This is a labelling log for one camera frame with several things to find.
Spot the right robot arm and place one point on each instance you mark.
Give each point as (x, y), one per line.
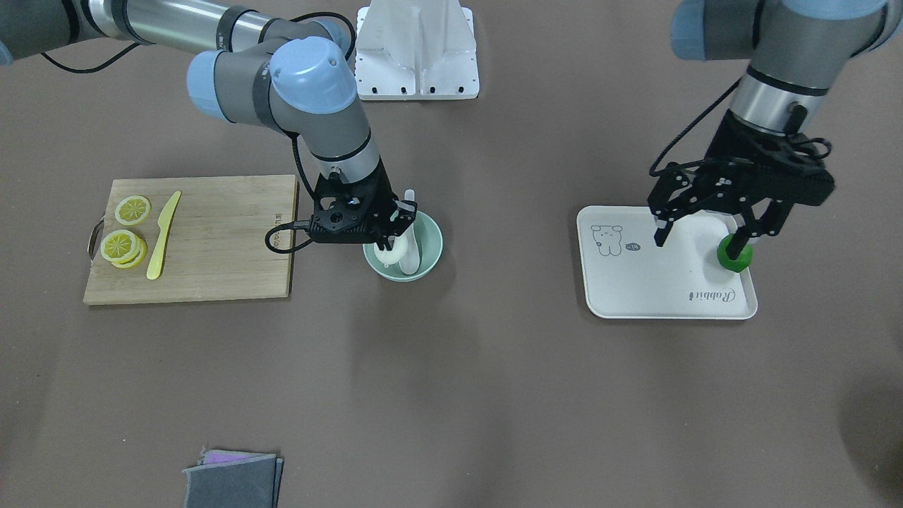
(248, 68)

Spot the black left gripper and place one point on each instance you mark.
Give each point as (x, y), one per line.
(735, 149)

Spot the green lime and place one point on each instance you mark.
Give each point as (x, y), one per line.
(740, 262)

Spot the white rabbit tray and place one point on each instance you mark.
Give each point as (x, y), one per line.
(627, 276)

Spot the single lemon slice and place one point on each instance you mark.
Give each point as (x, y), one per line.
(133, 210)

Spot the white steamed bun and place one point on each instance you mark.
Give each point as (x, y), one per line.
(395, 252)

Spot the green bowl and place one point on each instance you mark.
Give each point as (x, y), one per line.
(430, 246)

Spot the stacked lemon slices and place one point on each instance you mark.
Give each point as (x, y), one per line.
(123, 249)

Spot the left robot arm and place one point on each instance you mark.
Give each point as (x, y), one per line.
(795, 51)

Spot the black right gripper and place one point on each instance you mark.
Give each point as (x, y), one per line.
(382, 195)

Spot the bamboo cutting board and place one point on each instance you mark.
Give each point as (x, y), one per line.
(216, 246)

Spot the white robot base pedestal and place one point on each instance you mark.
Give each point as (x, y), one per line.
(416, 51)

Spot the grey folded cloth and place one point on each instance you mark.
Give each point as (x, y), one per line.
(226, 478)

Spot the white ceramic spoon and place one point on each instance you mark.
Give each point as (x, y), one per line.
(410, 262)

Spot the yellow plastic knife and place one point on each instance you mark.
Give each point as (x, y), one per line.
(164, 222)

